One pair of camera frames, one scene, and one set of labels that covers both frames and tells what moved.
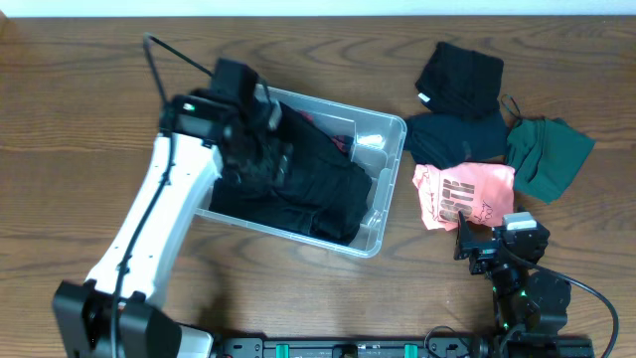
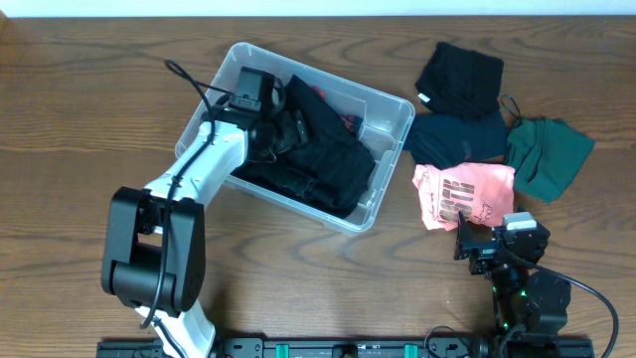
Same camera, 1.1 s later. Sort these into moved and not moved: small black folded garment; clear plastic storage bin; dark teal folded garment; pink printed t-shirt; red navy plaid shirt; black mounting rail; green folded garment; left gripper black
Moved: left gripper black; clear plastic storage bin; red navy plaid shirt
Not moved: small black folded garment; dark teal folded garment; black mounting rail; green folded garment; pink printed t-shirt
